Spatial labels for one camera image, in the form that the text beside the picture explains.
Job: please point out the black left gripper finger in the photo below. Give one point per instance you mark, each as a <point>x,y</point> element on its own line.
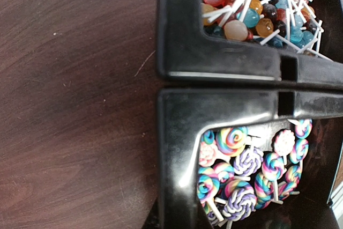
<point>152,220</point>

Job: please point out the black three-compartment candy tray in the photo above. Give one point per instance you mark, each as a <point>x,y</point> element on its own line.
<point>232,83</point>

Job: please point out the right aluminium frame post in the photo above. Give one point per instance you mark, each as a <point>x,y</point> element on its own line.
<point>334,185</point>

